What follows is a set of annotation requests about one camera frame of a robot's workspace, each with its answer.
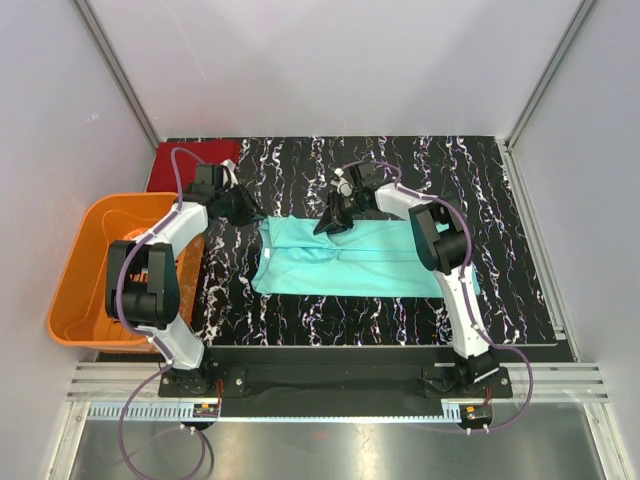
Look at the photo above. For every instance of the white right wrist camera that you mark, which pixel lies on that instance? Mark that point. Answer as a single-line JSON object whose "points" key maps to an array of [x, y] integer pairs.
{"points": [[341, 184]]}

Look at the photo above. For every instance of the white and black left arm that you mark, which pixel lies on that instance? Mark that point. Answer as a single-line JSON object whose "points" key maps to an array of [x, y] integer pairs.
{"points": [[142, 286]]}

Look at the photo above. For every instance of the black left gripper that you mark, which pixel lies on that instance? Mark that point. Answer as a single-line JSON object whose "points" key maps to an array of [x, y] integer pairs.
{"points": [[240, 206]]}

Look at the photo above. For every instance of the orange plastic laundry basket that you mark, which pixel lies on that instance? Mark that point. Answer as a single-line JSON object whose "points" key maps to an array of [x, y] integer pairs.
{"points": [[77, 317]]}

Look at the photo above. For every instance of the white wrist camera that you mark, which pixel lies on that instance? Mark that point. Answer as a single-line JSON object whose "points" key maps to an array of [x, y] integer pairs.
{"points": [[341, 184], [229, 179]]}

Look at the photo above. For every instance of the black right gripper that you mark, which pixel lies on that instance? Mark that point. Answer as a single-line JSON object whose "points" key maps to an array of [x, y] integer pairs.
{"points": [[338, 208]]}

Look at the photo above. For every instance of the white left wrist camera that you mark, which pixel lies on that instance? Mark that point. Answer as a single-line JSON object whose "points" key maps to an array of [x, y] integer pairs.
{"points": [[229, 179]]}

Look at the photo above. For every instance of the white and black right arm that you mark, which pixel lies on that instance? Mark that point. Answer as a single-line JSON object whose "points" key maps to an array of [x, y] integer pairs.
{"points": [[444, 246]]}

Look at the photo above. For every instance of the teal t shirt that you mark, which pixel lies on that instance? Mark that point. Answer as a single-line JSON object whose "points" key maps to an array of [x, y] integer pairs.
{"points": [[376, 258]]}

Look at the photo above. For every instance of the grey slotted cable duct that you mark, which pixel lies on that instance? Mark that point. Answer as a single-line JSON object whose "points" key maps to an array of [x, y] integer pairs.
{"points": [[277, 413]]}

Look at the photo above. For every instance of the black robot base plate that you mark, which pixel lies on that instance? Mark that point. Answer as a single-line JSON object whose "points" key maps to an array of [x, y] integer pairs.
{"points": [[338, 376]]}

